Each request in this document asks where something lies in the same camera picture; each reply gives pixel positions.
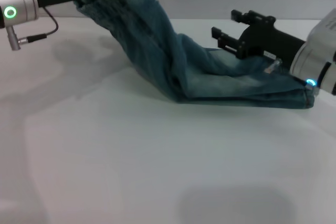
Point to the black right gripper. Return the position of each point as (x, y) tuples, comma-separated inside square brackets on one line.
[(267, 40)]

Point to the blue denim shorts with print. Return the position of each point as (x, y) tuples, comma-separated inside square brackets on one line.
[(168, 64)]

